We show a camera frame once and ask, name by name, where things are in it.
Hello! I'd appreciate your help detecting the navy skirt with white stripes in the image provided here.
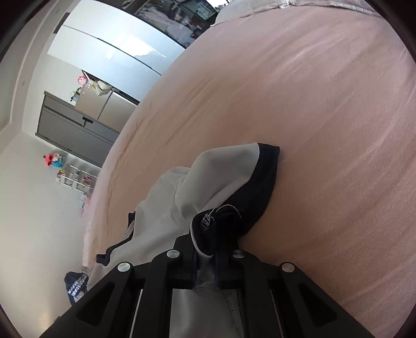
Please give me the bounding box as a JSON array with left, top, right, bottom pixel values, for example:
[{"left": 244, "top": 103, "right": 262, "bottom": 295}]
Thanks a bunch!
[{"left": 64, "top": 272, "right": 89, "bottom": 305}]

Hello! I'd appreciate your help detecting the white shirt with navy trim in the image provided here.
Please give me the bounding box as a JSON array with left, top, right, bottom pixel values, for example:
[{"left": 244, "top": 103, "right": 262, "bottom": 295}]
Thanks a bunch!
[{"left": 88, "top": 143, "right": 280, "bottom": 337}]

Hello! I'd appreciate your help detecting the red and blue plush toy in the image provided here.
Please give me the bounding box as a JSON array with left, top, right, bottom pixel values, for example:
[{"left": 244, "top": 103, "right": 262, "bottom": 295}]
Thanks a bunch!
[{"left": 43, "top": 153, "right": 66, "bottom": 168}]

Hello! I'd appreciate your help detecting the grey door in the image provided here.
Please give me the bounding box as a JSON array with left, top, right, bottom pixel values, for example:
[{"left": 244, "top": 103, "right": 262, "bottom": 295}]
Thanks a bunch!
[{"left": 35, "top": 92, "right": 119, "bottom": 168}]

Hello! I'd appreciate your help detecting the silver refrigerator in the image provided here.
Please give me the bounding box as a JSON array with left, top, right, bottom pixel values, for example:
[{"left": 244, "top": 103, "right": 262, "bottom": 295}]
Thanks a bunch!
[{"left": 75, "top": 85, "right": 137, "bottom": 132}]

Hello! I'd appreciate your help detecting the pink plush toy on fridge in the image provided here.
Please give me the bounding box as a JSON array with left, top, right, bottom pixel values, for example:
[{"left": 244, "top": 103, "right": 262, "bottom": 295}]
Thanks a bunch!
[{"left": 77, "top": 75, "right": 88, "bottom": 88}]

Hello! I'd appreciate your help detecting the white wardrobe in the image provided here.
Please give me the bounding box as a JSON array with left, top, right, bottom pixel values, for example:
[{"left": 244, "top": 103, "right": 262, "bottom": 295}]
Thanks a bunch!
[{"left": 48, "top": 1, "right": 184, "bottom": 101}]

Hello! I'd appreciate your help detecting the dark glass wardrobe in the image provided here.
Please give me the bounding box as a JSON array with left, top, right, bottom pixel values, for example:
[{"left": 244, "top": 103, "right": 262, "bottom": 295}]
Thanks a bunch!
[{"left": 121, "top": 0, "right": 224, "bottom": 49}]

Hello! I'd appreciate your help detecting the pink satin pillow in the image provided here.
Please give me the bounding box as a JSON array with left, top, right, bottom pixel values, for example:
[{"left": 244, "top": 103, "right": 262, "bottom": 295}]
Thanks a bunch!
[{"left": 214, "top": 0, "right": 379, "bottom": 25}]

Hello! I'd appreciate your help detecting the white wire shelf rack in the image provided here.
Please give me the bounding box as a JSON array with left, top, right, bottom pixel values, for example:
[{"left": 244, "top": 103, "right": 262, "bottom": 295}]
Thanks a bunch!
[{"left": 56, "top": 165, "right": 97, "bottom": 194}]

